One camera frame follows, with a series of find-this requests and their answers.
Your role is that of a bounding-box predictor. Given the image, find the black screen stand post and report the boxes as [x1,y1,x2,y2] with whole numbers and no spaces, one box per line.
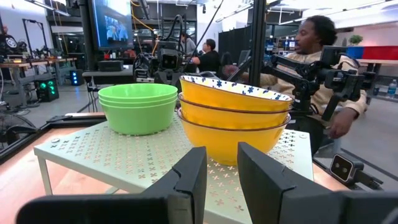
[77,0,98,72]

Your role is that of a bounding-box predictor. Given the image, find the black table level camera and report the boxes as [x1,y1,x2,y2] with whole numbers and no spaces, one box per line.
[328,153,365,185]

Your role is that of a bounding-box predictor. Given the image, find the pale green perforated metal shelf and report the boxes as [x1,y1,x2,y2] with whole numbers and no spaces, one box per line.
[33,114,315,224]

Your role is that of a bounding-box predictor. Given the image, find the black partition curtain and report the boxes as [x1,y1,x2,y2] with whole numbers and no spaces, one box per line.
[217,25,253,65]

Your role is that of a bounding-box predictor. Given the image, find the red bin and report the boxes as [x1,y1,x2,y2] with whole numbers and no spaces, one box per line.
[362,45,398,60]

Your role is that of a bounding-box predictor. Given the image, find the large display screen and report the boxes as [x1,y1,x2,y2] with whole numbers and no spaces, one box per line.
[88,0,135,51]

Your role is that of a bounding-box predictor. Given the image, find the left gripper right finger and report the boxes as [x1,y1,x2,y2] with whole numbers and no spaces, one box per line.
[238,142,398,224]

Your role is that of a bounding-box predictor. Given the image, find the person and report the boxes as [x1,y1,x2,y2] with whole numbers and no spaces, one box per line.
[259,14,368,156]
[179,32,197,56]
[191,38,222,74]

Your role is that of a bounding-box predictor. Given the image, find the green plastic bowl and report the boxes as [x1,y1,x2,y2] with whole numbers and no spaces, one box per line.
[98,95,178,106]
[99,100,178,136]
[98,83,178,101]

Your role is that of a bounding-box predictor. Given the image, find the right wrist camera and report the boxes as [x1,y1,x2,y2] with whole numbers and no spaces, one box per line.
[157,49,183,72]

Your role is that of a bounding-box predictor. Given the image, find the blue lit black box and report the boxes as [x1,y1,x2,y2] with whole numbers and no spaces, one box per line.
[69,69,85,86]

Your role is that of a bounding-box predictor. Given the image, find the green lit computer case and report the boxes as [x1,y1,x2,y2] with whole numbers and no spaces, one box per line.
[34,77,60,103]

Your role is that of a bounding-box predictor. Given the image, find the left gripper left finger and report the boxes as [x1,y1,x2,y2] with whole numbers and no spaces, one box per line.
[16,146,208,224]

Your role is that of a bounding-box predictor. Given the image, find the blue bin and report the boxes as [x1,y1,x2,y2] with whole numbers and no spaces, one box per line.
[346,45,364,60]

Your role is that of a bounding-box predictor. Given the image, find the small potted plant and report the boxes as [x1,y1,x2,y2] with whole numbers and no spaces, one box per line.
[348,34,364,47]

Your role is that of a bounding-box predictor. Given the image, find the yellow cable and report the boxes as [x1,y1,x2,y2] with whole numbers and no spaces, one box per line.
[129,0,160,56]

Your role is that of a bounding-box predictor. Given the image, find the grey side table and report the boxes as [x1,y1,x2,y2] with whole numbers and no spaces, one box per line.
[81,67,135,86]

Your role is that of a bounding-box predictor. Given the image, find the wooden workbench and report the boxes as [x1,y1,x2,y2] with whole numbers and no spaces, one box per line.
[0,57,78,108]

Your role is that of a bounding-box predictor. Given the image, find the clear water bottle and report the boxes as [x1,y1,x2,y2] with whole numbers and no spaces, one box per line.
[387,78,398,100]

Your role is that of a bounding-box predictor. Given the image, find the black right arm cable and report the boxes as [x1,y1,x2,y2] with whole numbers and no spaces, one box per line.
[161,14,185,44]

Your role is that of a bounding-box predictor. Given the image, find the black frame post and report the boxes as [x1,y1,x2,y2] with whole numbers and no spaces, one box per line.
[248,0,267,88]

